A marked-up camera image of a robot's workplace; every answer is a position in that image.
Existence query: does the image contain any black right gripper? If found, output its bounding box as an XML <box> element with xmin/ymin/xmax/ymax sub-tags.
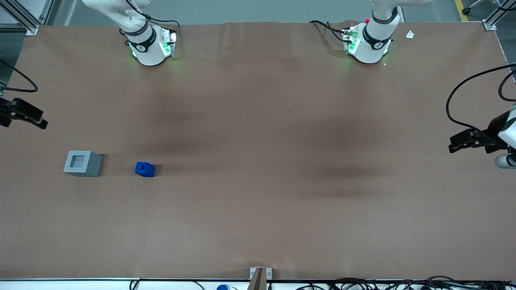
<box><xmin>0</xmin><ymin>98</ymin><xmax>48</xmax><ymax>130</ymax></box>

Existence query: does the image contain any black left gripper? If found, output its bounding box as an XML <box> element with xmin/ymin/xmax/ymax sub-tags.
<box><xmin>449</xmin><ymin>111</ymin><xmax>512</xmax><ymax>154</ymax></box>

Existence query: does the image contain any blue plastic part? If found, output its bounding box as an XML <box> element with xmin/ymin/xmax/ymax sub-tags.
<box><xmin>135</xmin><ymin>162</ymin><xmax>156</xmax><ymax>178</ymax></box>

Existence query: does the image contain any gray square base block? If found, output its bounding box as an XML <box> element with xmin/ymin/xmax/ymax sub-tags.
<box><xmin>63</xmin><ymin>150</ymin><xmax>103</xmax><ymax>178</ymax></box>

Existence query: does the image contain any black caster wheel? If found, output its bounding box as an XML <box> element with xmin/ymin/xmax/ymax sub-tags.
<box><xmin>462</xmin><ymin>0</ymin><xmax>485</xmax><ymax>16</ymax></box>

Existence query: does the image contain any brown paper table cover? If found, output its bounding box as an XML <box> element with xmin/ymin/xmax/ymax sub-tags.
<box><xmin>0</xmin><ymin>20</ymin><xmax>516</xmax><ymax>281</ymax></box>

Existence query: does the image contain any long black camera cable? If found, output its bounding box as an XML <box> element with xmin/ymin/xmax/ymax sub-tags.
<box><xmin>445</xmin><ymin>63</ymin><xmax>516</xmax><ymax>134</ymax></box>

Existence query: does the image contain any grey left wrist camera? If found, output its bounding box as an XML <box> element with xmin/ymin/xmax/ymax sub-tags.
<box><xmin>495</xmin><ymin>153</ymin><xmax>516</xmax><ymax>170</ymax></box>

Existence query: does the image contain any short looped black cable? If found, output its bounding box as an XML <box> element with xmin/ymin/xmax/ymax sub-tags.
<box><xmin>498</xmin><ymin>70</ymin><xmax>516</xmax><ymax>102</ymax></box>

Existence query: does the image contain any aluminium frame profile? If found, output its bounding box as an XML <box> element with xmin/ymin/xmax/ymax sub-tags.
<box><xmin>483</xmin><ymin>0</ymin><xmax>516</xmax><ymax>31</ymax></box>
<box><xmin>0</xmin><ymin>0</ymin><xmax>40</xmax><ymax>36</ymax></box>

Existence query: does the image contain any tangled black cable bundle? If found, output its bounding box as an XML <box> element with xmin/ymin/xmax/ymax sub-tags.
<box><xmin>296</xmin><ymin>276</ymin><xmax>516</xmax><ymax>290</ymax></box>

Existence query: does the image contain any black left base cable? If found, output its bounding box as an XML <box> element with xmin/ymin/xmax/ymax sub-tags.
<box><xmin>309</xmin><ymin>20</ymin><xmax>348</xmax><ymax>43</ymax></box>

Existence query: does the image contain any metal bracket with brown post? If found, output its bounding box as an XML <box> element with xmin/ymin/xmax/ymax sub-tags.
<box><xmin>249</xmin><ymin>267</ymin><xmax>273</xmax><ymax>290</ymax></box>

